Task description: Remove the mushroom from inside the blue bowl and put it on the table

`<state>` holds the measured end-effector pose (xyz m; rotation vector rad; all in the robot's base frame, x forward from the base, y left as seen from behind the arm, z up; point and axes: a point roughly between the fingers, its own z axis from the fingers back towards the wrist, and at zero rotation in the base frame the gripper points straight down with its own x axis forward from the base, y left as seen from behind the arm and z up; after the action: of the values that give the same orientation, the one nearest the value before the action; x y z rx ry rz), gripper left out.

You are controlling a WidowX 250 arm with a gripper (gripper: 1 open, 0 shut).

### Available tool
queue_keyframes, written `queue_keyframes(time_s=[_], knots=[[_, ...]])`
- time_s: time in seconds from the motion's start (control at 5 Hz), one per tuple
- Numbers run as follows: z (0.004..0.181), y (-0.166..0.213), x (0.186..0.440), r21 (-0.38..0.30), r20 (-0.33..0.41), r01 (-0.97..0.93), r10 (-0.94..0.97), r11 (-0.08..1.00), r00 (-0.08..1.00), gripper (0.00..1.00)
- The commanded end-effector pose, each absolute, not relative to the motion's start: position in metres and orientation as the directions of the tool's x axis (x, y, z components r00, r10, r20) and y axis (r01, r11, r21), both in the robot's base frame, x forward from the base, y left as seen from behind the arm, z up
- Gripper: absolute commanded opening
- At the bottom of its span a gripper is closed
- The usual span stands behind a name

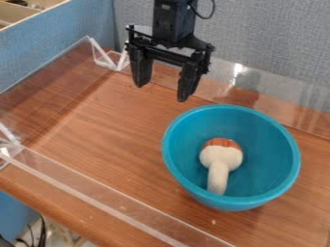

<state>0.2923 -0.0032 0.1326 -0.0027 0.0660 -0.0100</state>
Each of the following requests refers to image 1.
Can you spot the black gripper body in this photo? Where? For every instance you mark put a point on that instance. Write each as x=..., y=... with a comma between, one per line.
x=146, y=48

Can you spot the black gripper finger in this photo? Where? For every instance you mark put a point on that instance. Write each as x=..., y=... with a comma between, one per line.
x=141, y=65
x=193, y=70

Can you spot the white plush mushroom brown cap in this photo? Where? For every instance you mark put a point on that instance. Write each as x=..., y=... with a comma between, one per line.
x=221, y=157

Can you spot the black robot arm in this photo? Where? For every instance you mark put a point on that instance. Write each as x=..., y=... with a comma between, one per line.
x=176, y=19

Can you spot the blue plastic bowl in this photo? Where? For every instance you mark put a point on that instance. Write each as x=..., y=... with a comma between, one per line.
x=272, y=158

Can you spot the clear acrylic back barrier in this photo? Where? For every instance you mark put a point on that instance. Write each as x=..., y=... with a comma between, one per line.
x=296, y=103

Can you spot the clear acrylic barrier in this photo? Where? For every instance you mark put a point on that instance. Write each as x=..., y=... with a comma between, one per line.
x=296, y=103
x=165, y=227

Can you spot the wooden shelf box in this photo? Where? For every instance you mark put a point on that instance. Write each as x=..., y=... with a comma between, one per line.
x=17, y=11

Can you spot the clear acrylic front barrier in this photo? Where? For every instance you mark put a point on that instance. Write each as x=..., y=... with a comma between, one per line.
x=165, y=227

